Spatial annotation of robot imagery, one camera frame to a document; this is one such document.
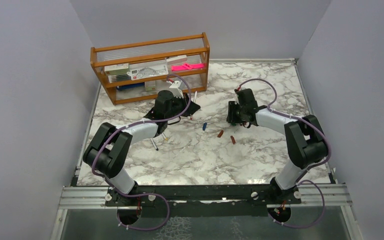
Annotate red pen cap loose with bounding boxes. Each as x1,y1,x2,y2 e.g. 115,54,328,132
217,130,224,138

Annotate red brown pen cap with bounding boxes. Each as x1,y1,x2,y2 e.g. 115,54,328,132
230,135,236,145

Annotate wooden shelf rack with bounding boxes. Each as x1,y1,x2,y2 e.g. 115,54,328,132
90,32,210,105

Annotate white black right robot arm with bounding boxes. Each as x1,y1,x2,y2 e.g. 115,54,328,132
226,88,330,204

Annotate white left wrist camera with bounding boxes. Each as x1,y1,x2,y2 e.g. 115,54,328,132
168,80,183,99

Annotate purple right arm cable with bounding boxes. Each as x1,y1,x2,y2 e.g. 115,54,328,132
235,78,333,229

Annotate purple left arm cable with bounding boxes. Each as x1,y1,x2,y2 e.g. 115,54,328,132
91,74,193,232

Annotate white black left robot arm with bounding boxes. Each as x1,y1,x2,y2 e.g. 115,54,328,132
82,90,201,206

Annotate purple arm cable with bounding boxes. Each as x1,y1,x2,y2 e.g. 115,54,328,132
235,78,333,229
91,74,193,232

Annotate white green box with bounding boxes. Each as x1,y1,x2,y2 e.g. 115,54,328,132
103,63,130,75

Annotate pink plastic clip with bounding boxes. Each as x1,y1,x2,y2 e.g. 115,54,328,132
171,62,206,72

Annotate small white box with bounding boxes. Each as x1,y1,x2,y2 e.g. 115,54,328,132
144,80,157,92

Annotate white pen left side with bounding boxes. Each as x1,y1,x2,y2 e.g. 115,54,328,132
150,138,159,151

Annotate blue box on shelf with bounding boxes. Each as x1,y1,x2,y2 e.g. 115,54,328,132
116,82,145,91

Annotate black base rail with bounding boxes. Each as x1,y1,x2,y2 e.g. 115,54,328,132
104,184,302,223

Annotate aluminium frame rail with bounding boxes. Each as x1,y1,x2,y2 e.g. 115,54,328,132
298,183,353,207

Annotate pink white eraser box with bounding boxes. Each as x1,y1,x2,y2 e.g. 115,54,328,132
166,55,188,65

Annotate white pen red cap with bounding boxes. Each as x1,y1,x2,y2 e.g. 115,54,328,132
189,91,198,120

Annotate white protractor ruler pack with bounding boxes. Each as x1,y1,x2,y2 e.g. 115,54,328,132
126,64,169,80

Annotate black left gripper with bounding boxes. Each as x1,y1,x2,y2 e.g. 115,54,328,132
165,92,200,121

